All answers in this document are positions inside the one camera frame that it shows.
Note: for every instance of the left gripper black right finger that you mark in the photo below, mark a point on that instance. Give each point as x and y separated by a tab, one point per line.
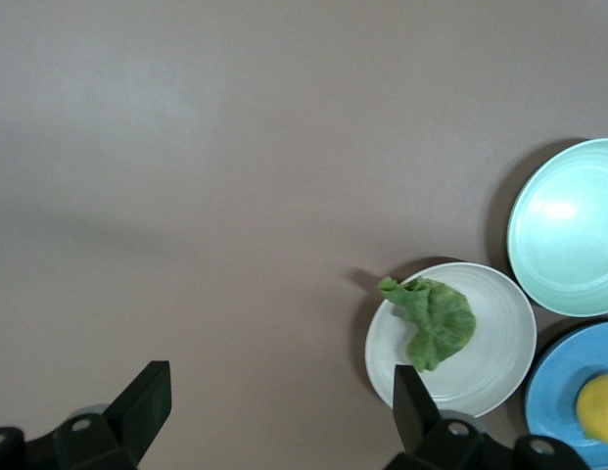
416	421

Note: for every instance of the mint green round plate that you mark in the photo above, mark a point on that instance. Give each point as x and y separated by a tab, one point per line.
568	235

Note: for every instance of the beige round plate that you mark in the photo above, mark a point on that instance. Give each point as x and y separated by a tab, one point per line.
499	343

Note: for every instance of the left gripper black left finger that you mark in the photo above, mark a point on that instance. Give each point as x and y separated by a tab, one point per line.
142	406

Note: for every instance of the blue round plate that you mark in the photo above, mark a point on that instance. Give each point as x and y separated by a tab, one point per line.
558	372

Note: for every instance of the green lettuce leaf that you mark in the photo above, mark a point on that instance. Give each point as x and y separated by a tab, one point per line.
440	328

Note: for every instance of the yellow lemon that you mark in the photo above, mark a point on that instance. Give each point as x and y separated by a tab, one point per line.
599	406

